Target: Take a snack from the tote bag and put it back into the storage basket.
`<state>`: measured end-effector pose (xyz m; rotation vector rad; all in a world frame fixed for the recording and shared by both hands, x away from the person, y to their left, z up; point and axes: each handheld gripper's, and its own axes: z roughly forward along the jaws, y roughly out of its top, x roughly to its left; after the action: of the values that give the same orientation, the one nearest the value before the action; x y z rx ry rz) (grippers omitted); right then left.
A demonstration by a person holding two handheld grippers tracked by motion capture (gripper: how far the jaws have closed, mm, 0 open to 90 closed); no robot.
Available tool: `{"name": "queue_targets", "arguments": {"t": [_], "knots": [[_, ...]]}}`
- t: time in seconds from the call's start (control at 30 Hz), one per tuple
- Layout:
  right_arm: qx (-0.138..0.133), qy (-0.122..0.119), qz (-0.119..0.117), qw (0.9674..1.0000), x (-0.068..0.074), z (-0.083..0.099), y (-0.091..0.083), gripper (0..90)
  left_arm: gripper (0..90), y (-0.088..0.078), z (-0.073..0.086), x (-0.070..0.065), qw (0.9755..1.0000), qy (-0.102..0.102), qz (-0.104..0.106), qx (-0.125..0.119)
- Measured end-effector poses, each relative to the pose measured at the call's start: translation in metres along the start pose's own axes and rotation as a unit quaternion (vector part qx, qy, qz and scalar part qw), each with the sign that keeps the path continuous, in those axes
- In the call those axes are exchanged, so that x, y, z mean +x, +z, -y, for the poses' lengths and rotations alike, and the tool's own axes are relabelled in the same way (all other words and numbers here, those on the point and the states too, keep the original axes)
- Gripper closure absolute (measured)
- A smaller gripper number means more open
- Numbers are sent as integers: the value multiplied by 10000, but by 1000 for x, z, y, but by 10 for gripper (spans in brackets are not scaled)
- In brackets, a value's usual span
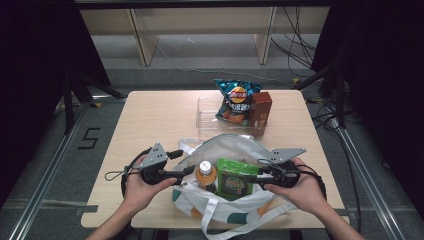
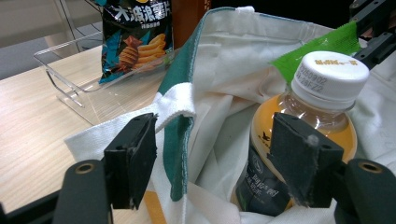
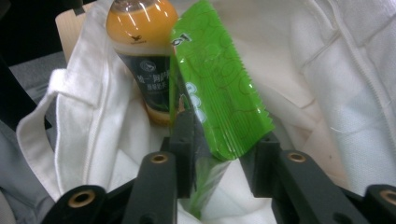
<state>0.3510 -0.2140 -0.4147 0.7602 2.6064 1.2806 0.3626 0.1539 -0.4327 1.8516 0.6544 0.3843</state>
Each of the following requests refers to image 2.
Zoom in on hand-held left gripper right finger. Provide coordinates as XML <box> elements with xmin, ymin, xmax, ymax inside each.
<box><xmin>268</xmin><ymin>112</ymin><xmax>345</xmax><ymax>209</ymax></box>

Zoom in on beige wooden desk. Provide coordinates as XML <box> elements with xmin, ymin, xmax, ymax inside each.
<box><xmin>0</xmin><ymin>0</ymin><xmax>102</xmax><ymax>49</ymax></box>

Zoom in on blue chip bag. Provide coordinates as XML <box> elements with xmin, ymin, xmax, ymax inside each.
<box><xmin>98</xmin><ymin>0</ymin><xmax>175</xmax><ymax>85</ymax></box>

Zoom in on white canvas tote bag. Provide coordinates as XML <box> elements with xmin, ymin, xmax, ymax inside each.
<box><xmin>64</xmin><ymin>6</ymin><xmax>396</xmax><ymax>224</ymax></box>

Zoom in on clear plastic container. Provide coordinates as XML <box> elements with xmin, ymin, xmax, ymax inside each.
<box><xmin>33</xmin><ymin>31</ymin><xmax>176</xmax><ymax>126</ymax></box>

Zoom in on orange drink bottle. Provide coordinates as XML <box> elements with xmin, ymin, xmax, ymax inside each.
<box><xmin>232</xmin><ymin>50</ymin><xmax>371</xmax><ymax>217</ymax></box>

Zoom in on brown carton box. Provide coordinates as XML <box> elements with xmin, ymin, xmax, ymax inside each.
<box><xmin>171</xmin><ymin>0</ymin><xmax>213</xmax><ymax>50</ymax></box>

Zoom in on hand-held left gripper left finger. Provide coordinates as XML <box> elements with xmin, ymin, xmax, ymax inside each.
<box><xmin>103</xmin><ymin>112</ymin><xmax>158</xmax><ymax>210</ymax></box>

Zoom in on green snack packet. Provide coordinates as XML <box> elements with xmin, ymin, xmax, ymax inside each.
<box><xmin>270</xmin><ymin>21</ymin><xmax>362</xmax><ymax>86</ymax></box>

